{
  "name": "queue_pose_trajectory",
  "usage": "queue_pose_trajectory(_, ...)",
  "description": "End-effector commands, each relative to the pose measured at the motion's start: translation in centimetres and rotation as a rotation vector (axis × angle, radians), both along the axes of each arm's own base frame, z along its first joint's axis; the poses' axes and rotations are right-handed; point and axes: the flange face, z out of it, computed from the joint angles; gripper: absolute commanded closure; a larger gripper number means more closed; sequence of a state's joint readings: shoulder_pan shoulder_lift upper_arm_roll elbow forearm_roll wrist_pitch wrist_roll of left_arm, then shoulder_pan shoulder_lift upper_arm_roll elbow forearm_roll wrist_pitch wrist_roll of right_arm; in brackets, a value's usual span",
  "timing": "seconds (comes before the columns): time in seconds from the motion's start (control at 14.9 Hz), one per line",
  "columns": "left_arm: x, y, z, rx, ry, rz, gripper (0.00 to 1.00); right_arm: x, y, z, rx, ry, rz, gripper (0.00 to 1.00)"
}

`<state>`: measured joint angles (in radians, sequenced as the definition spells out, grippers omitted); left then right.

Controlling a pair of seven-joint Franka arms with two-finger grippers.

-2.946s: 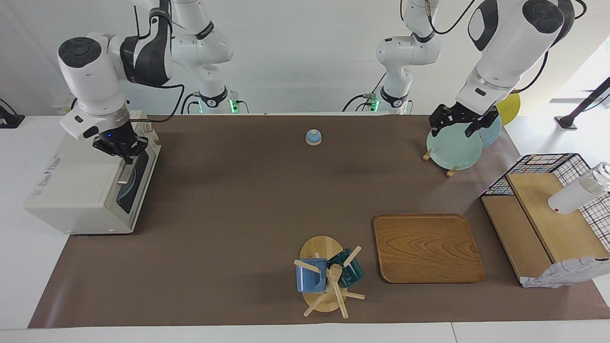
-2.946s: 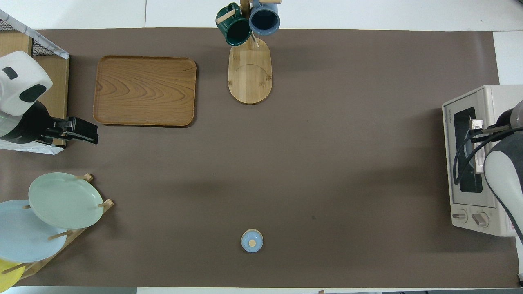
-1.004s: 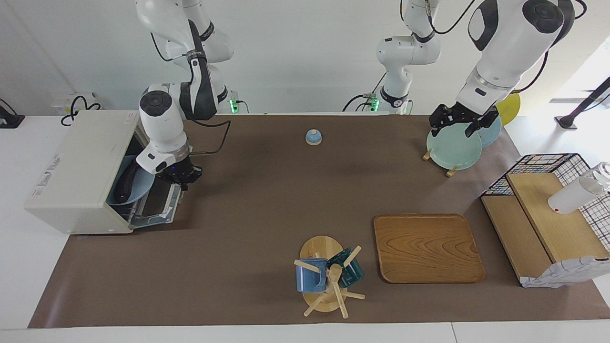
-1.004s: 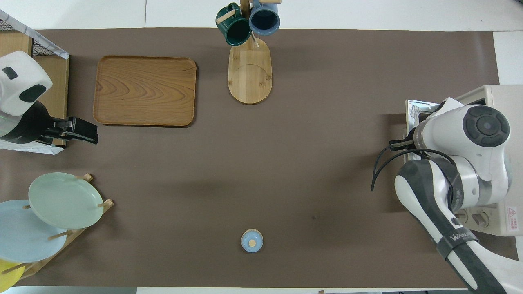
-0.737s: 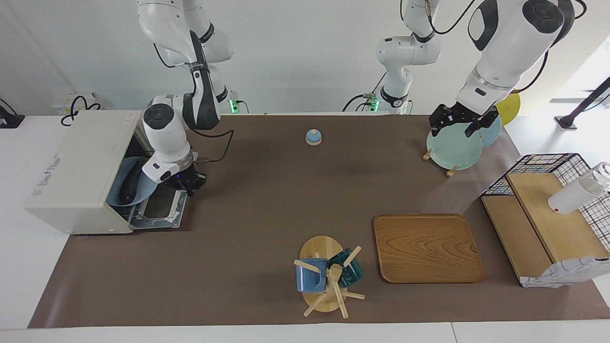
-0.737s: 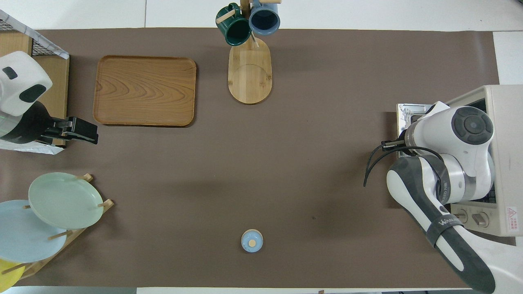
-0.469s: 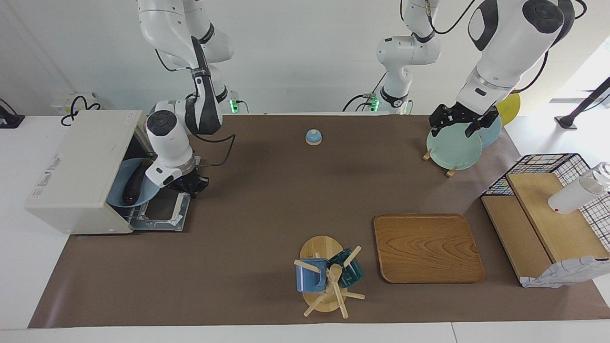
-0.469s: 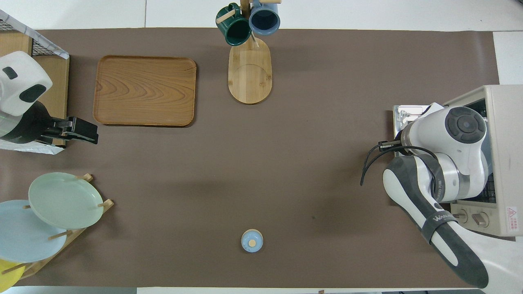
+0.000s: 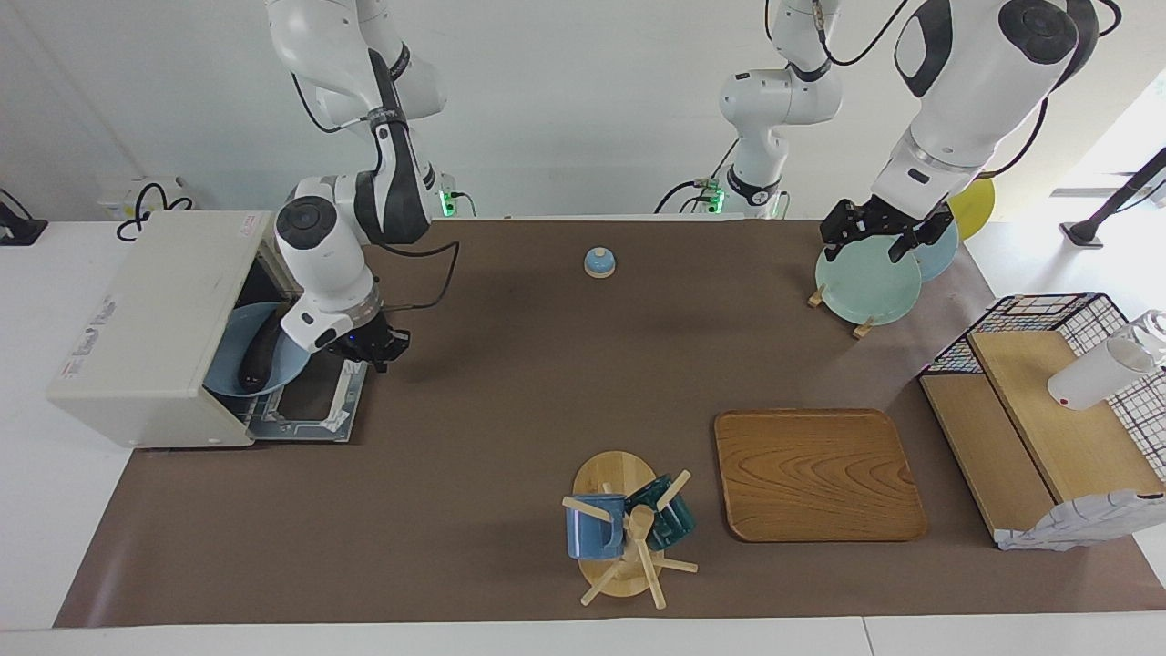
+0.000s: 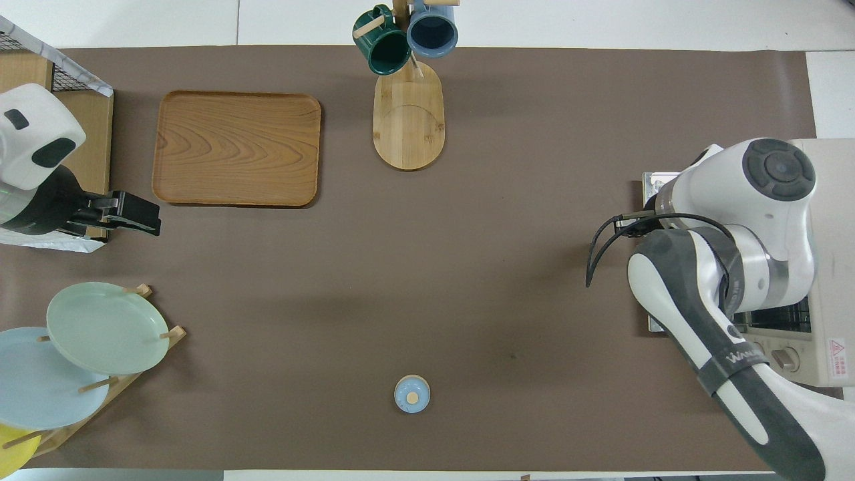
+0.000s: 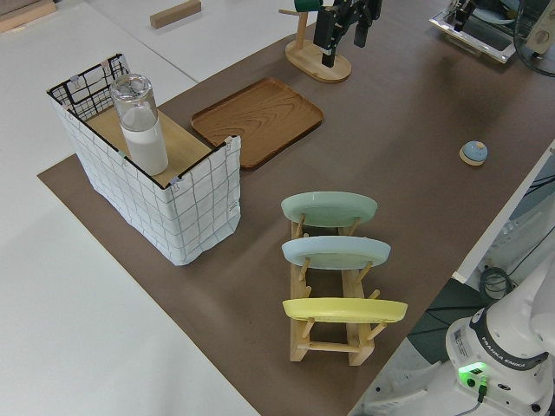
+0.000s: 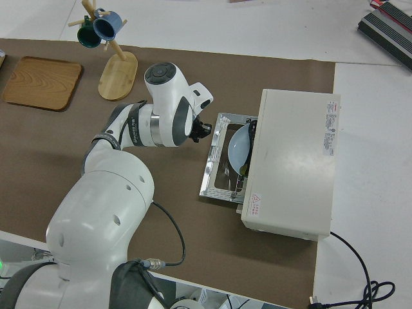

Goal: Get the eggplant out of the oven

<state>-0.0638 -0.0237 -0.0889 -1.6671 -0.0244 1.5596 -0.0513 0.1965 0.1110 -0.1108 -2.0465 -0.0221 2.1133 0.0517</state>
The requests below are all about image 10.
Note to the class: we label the wooden mug tree stand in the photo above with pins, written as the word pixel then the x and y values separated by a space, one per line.
pixel 409 127

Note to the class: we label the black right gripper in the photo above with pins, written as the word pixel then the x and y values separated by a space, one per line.
pixel 641 228

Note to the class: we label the brown table mat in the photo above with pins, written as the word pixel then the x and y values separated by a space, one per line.
pixel 467 267

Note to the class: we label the blue mug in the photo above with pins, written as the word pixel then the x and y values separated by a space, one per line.
pixel 433 33

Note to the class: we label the cream toaster oven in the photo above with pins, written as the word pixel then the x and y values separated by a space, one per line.
pixel 835 267

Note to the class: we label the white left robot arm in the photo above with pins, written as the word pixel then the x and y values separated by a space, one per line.
pixel 33 127

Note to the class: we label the mint green plate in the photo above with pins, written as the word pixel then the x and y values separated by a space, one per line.
pixel 107 327

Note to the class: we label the wooden plate rack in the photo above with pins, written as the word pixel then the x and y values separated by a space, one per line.
pixel 175 332

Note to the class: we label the light blue racked plate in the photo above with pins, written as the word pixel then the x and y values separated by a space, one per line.
pixel 40 401

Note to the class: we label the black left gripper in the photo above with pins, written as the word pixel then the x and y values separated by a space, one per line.
pixel 53 207

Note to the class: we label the rectangular wooden tray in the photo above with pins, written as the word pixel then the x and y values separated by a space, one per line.
pixel 234 147

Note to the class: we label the yellow plate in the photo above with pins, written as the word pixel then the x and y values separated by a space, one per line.
pixel 13 454

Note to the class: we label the stepped wooden shelf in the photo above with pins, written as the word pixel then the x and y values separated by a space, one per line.
pixel 90 133

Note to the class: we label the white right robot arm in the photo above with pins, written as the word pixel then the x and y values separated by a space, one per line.
pixel 768 220

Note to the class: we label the dark green mug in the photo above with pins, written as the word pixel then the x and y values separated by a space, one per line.
pixel 387 55

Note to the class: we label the marble patterned liner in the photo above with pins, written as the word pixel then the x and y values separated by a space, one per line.
pixel 100 85

